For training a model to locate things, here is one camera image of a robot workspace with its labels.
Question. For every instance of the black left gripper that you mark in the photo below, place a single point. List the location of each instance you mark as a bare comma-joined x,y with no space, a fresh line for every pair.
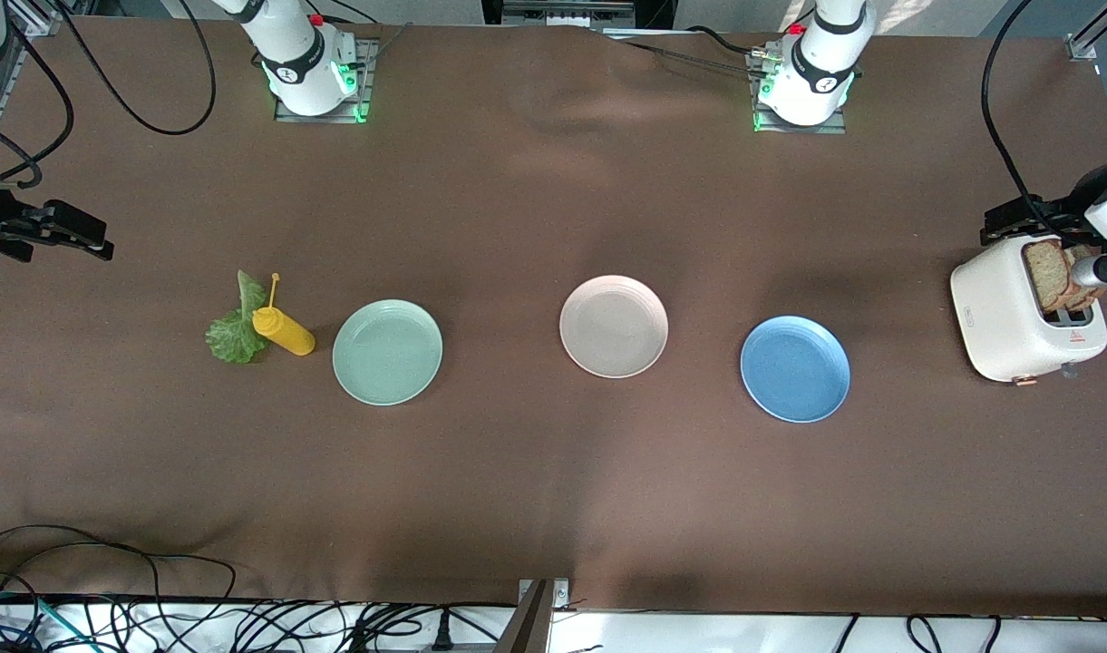
1065,211

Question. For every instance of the brown bread slice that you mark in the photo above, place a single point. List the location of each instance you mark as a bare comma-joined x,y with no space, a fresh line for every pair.
1047,277
1083,297

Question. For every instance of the green lettuce leaf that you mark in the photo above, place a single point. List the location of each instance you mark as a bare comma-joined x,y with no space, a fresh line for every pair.
236,340

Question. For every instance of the yellow mustard squeeze bottle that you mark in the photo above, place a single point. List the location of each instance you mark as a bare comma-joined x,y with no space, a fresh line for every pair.
286,334

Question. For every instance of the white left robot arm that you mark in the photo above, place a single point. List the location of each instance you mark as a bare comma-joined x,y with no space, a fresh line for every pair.
820,82

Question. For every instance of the blue plate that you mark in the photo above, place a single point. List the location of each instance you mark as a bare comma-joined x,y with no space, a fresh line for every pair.
795,368

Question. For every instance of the green plate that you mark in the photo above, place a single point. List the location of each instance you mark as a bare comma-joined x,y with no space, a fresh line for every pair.
387,352

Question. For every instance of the beige plate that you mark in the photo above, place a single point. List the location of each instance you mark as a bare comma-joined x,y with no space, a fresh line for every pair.
613,326

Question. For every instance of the white toaster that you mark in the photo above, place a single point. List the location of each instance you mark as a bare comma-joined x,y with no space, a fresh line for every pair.
993,317

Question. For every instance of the black equipment stand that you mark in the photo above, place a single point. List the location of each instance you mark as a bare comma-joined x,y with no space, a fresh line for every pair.
653,11

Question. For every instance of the brown table cloth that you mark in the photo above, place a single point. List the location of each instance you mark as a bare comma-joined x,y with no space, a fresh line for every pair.
553,472

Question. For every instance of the black power plug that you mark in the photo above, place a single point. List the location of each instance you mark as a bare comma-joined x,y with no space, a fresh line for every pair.
441,639

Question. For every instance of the aluminium frame profile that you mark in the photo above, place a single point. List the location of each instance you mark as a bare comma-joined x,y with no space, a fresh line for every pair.
36,16
1083,43

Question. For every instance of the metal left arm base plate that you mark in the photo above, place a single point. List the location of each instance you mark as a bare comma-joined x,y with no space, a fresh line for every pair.
798,129

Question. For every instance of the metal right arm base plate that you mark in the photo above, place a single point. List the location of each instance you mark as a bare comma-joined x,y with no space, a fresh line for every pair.
322,118

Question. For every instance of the metal frame post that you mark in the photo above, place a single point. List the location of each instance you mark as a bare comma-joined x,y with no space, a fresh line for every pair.
530,626

